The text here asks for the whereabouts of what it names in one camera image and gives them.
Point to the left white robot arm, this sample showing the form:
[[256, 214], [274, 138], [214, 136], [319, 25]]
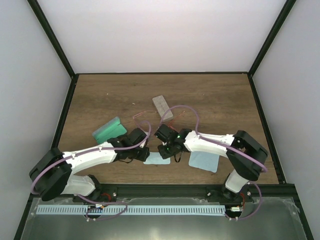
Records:
[[57, 172]]

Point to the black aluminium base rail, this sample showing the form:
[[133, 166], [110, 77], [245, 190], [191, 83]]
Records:
[[211, 192]]

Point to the light grey glasses case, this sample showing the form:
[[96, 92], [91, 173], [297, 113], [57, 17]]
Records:
[[162, 108]]

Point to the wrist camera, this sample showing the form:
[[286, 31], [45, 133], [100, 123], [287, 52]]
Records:
[[165, 134], [136, 138]]

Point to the light blue slotted cable duct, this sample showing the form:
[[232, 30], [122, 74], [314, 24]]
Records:
[[133, 210]]

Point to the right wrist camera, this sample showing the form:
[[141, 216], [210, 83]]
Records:
[[165, 134]]

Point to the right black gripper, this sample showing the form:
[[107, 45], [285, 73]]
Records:
[[164, 154]]

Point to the red lens sunglasses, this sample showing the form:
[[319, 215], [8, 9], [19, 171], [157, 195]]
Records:
[[171, 123]]

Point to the pink clear-frame glasses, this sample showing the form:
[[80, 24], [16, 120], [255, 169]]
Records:
[[141, 119]]

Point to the blue-grey glasses case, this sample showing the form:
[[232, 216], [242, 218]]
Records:
[[111, 129]]

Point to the light blue cloth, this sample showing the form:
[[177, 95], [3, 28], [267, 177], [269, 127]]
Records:
[[155, 158], [204, 161]]

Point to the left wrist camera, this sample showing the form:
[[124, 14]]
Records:
[[136, 138]]

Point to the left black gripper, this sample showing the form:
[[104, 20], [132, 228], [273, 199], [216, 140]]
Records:
[[144, 156]]

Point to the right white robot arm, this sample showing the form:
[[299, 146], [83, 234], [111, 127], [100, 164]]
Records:
[[245, 154]]

